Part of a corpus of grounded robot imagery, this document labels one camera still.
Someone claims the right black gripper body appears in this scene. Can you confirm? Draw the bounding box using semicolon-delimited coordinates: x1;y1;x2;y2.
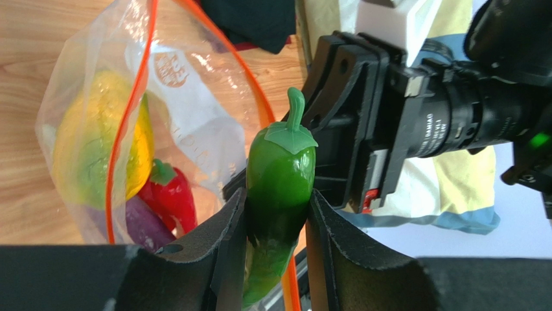
362;56;536;214

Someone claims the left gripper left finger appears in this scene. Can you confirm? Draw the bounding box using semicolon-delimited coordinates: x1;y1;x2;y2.
1;189;246;310

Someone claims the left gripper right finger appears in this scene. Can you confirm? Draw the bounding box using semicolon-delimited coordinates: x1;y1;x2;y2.
306;190;551;310

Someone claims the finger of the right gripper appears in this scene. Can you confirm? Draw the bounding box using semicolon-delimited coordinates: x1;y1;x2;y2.
302;32;408;134
312;124;393;214

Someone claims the green chili pepper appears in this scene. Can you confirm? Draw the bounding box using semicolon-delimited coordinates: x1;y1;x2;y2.
242;87;317;310

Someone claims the purple eggplant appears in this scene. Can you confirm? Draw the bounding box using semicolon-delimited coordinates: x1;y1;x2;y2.
85;196;176;253

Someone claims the red chili pepper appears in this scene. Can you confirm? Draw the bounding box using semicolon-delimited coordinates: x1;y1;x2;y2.
138;159;198;237

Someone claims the clear orange-zip bag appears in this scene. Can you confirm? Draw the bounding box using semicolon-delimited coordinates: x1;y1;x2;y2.
35;0;303;311

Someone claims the yellow green mango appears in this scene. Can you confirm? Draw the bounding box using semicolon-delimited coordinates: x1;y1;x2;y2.
51;71;154;211

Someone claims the black folded cloth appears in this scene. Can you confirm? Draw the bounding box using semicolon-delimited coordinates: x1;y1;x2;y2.
200;0;296;54

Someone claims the blue yellow checked pillow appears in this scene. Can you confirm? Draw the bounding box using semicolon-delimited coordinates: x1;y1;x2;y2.
297;1;500;235

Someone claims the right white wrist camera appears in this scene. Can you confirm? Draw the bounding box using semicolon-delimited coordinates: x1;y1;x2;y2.
356;0;442;66

